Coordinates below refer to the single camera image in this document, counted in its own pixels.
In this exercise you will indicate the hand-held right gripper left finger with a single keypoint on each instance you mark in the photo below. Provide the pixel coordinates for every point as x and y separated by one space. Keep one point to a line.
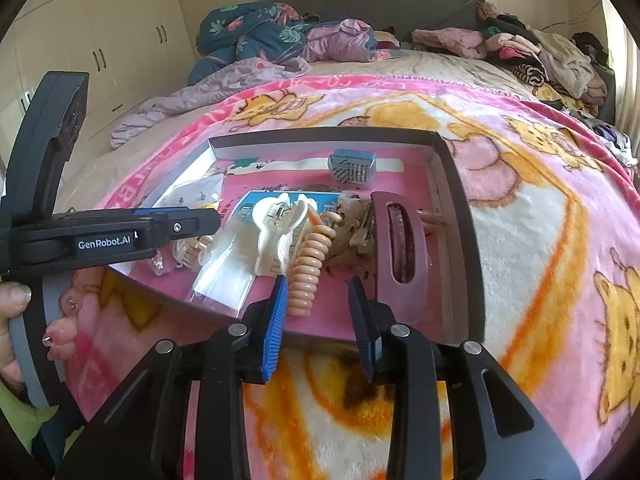
272 332

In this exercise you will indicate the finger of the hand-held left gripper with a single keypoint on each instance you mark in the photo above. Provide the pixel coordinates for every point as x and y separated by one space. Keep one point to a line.
185 227

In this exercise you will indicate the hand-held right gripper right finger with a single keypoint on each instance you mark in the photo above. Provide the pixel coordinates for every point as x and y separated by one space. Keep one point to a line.
362 332

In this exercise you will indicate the small clear claw clip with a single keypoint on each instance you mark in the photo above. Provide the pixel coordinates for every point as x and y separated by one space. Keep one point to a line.
192 252

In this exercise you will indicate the clear plastic packet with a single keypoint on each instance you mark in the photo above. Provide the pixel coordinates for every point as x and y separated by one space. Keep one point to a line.
220 280

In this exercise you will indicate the shallow grey cardboard box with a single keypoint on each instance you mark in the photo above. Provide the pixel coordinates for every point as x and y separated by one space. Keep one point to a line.
450 240

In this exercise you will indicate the person's left hand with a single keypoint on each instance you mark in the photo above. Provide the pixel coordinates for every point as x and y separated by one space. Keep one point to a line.
62 335

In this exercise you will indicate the blue printed card packet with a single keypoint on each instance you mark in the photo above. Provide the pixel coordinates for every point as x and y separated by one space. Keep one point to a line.
250 207

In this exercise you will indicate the mauve large hair claw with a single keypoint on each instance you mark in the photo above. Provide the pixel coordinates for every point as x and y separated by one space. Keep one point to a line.
400 260

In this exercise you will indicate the white hair claw clip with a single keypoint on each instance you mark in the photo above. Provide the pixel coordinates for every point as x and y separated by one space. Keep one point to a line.
275 232

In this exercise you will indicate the floral fabric scrunchie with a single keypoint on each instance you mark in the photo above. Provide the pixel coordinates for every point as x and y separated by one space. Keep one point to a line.
345 240

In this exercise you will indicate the silver hair clip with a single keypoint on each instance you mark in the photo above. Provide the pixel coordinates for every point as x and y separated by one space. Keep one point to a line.
361 225

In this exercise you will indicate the white printed paper strip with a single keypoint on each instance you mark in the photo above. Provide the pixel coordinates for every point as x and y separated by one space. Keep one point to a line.
300 165

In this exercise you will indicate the cream wardrobe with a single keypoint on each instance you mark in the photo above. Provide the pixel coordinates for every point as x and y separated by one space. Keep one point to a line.
100 35

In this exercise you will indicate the lilac floral sheet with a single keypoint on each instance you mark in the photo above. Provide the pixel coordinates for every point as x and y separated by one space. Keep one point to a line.
210 95

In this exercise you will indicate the blue packet of hairpins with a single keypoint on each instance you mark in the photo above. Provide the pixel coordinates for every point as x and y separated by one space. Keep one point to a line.
352 165

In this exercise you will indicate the pink printed blanket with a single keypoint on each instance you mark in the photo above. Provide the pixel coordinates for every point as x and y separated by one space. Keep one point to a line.
525 240

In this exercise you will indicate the blue floral quilt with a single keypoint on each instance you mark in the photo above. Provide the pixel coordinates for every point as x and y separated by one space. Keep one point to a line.
250 30

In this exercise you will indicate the pink purple garment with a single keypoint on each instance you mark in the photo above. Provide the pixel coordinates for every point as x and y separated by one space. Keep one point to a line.
340 40

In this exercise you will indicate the green garment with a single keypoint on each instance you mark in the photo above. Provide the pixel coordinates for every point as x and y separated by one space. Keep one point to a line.
20 410

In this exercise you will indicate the beige bedsheet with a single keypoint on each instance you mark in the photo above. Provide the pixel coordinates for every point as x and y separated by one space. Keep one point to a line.
400 67

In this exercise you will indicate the grey headboard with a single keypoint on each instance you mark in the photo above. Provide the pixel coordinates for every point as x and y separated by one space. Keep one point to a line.
380 5

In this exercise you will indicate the pink fluffy cloth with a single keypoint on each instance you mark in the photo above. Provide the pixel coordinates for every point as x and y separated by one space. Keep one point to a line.
445 40

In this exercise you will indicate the pile of clothes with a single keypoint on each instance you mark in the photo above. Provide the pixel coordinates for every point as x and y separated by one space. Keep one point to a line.
550 60

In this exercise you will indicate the cream curtain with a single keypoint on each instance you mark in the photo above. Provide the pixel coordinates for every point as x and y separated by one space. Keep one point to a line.
622 50

